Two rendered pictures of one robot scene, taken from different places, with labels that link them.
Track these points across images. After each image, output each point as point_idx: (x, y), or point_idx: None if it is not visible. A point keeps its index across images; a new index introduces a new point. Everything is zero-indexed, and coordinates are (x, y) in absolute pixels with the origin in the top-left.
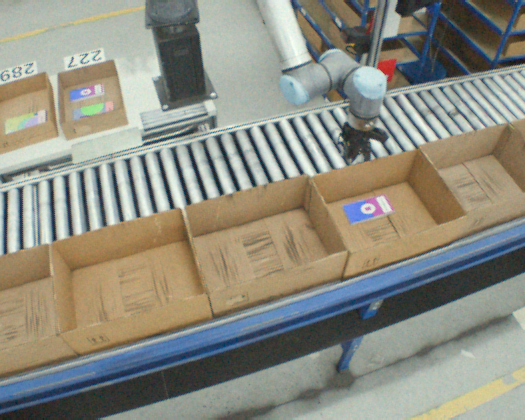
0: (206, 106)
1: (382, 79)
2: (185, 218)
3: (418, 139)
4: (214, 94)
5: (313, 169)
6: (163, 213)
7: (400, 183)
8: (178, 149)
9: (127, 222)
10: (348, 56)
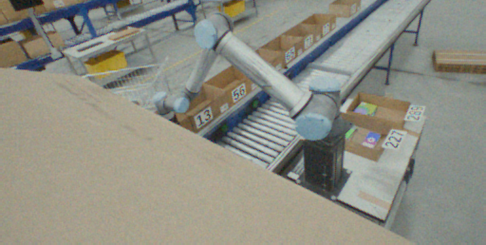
0: (294, 174)
1: (154, 96)
2: (223, 89)
3: None
4: (297, 180)
5: None
6: (232, 87)
7: None
8: (281, 146)
9: (240, 82)
10: (172, 101)
